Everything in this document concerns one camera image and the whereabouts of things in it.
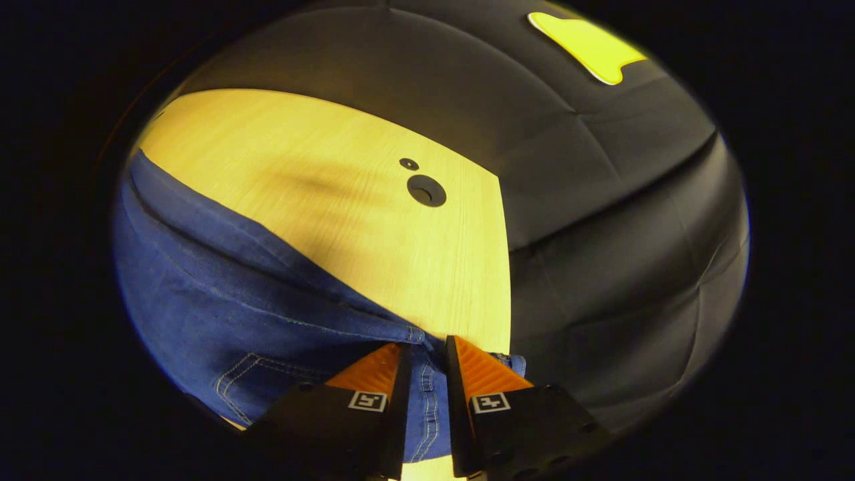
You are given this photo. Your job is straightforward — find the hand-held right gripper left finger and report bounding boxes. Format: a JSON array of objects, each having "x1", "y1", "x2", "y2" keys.
[{"x1": 244, "y1": 342, "x2": 413, "y2": 481}]

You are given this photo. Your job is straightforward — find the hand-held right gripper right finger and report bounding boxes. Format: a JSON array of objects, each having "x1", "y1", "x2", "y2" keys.
[{"x1": 446, "y1": 334, "x2": 612, "y2": 481}]

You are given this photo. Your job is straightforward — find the blue denim jeans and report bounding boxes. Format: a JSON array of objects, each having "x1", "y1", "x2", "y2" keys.
[{"x1": 112, "y1": 150, "x2": 527, "y2": 463}]

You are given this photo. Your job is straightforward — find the black backdrop cloth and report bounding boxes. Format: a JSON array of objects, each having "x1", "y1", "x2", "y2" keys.
[{"x1": 180, "y1": 0, "x2": 750, "y2": 435}]

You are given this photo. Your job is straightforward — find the black table cable grommet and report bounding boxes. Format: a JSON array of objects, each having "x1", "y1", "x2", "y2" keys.
[{"x1": 407, "y1": 174, "x2": 448, "y2": 208}]

